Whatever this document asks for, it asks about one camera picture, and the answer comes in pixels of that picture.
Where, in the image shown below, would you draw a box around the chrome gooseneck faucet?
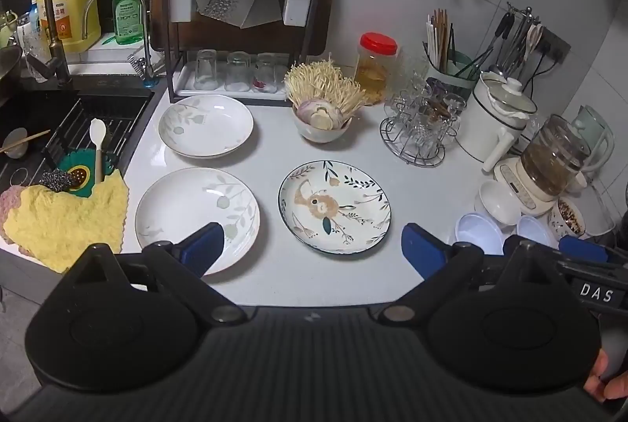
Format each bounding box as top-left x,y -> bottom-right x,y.
81,0 -> 160,89

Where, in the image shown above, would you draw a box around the blue rimmed floral plate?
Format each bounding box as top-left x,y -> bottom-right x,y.
278,160 -> 392,256

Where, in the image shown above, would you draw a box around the halved purple onion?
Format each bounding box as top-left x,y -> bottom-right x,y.
297,99 -> 345,131

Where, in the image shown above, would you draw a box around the green avocado shaped mat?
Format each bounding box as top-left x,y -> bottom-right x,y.
59,148 -> 119,197

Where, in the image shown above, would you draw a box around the round wire cup rack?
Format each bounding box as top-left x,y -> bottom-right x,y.
379,73 -> 467,168

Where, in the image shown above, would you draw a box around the clear glass with red mark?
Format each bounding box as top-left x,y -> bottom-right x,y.
255,53 -> 281,91

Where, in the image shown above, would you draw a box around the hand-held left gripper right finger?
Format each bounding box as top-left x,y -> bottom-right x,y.
378,223 -> 565,325

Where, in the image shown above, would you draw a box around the bunch of enoki mushrooms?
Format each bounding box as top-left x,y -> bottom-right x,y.
285,54 -> 369,116

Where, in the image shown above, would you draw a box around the black wall socket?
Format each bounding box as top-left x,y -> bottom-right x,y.
537,27 -> 572,62

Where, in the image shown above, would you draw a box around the white silicone spatula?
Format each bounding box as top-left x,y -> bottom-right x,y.
89,118 -> 106,185

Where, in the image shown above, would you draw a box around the person's right hand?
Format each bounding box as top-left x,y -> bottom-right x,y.
583,347 -> 628,404

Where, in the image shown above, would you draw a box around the pink dish cloth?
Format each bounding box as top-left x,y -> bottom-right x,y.
0,186 -> 25,246

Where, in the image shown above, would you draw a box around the green dish soap bottle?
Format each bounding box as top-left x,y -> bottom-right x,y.
112,0 -> 147,46

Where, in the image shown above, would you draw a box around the hanging kitchen utensils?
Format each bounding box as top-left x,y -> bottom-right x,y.
488,2 -> 545,79

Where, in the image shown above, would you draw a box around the white ceramic bowl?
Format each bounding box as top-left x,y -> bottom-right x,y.
478,181 -> 522,227

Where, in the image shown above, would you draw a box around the pale green container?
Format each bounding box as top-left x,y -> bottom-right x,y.
571,105 -> 615,172

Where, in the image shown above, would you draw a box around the red lidded glass jar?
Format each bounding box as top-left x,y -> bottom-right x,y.
354,32 -> 399,105

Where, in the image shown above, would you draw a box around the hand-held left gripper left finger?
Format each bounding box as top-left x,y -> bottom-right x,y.
64,222 -> 248,325

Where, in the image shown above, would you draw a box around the clear drinking glass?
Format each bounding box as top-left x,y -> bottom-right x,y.
194,49 -> 219,90
226,51 -> 252,91

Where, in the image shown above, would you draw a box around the dark kitchen faucet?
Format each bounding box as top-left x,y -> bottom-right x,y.
0,0 -> 72,84

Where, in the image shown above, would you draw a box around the white electric cooking pot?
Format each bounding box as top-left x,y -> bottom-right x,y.
456,71 -> 538,172

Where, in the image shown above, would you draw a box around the steel wool scrubber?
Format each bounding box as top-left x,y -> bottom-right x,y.
39,170 -> 72,193

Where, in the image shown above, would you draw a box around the grey bowl with brown rim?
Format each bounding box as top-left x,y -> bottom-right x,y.
293,104 -> 352,144

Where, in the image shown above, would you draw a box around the wooden chopstick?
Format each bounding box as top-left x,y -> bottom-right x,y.
0,130 -> 51,153

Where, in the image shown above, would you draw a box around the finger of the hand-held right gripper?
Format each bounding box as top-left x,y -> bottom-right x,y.
503,233 -> 560,257
557,234 -> 628,267

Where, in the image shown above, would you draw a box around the white leaf pattern plate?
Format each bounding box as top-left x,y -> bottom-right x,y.
135,167 -> 261,276
157,94 -> 255,159

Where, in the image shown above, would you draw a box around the pale green utensil holder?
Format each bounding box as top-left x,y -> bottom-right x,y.
426,51 -> 479,105

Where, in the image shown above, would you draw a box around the yellow dish cloth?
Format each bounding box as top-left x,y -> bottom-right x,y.
2,169 -> 129,274

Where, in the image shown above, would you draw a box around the glass kettle on cream base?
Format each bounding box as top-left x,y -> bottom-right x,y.
493,114 -> 592,216

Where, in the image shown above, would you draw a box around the speckled bowl of spices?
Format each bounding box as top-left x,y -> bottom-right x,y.
547,197 -> 587,240

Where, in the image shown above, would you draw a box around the black kitchen sink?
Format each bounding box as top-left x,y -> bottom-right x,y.
0,83 -> 155,207

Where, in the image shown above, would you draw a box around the bundle of chopsticks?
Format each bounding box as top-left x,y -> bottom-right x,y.
426,9 -> 457,69

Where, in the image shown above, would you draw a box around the white drip tray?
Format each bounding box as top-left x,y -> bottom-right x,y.
177,59 -> 295,101

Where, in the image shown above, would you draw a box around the translucent white plastic bowl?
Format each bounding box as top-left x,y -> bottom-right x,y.
516,215 -> 560,251
455,212 -> 505,256

